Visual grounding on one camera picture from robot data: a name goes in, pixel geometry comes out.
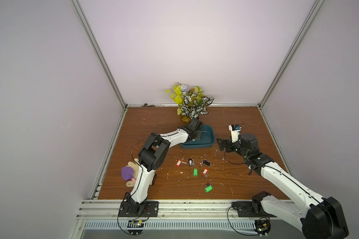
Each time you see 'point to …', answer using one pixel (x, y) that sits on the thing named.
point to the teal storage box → (207, 140)
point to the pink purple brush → (127, 174)
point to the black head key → (206, 163)
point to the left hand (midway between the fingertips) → (200, 132)
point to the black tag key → (191, 163)
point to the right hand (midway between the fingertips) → (225, 134)
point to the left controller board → (135, 223)
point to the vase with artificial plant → (192, 102)
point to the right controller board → (262, 226)
